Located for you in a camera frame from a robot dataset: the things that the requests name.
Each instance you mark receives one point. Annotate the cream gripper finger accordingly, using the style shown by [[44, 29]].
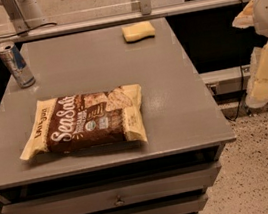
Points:
[[245, 17], [257, 88]]

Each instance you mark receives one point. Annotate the brown sea salt chip bag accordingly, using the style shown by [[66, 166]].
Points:
[[81, 121]]

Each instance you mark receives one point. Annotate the silver blue redbull can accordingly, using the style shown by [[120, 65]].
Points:
[[16, 64]]

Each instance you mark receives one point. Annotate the yellow sponge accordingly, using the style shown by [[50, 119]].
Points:
[[138, 31]]

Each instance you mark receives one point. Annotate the top grey drawer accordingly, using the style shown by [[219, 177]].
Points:
[[121, 193]]

